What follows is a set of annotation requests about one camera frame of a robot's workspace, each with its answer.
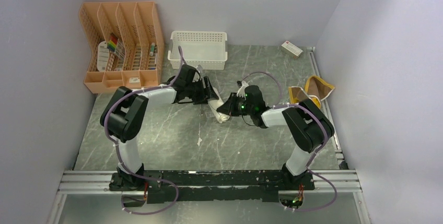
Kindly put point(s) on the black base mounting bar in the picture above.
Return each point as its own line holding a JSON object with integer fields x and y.
{"x": 225, "y": 185}

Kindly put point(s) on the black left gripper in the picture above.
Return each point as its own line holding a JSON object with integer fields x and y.
{"x": 206, "y": 94}

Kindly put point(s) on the white towel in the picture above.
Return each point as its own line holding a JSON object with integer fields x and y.
{"x": 214, "y": 104}

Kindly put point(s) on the orange plastic file organizer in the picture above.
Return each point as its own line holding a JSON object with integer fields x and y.
{"x": 137, "y": 25}

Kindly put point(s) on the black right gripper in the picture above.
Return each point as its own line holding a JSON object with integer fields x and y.
{"x": 226, "y": 109}

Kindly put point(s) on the rainbow colour swatch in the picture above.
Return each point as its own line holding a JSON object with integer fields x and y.
{"x": 112, "y": 42}

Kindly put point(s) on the small white red box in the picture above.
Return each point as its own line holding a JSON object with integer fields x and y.
{"x": 291, "y": 49}

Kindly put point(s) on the white tag card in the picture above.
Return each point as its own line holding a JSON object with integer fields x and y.
{"x": 102, "y": 56}

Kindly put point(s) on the small white label tag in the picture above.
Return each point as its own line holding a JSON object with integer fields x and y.
{"x": 133, "y": 80}

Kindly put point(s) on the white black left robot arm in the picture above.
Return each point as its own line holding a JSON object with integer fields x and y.
{"x": 123, "y": 117}

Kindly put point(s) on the white plastic basket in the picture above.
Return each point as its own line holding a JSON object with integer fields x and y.
{"x": 205, "y": 48}

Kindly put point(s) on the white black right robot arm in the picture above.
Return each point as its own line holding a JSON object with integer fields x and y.
{"x": 309, "y": 127}

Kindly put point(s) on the brown and yellow towel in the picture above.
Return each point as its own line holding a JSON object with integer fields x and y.
{"x": 315, "y": 89}

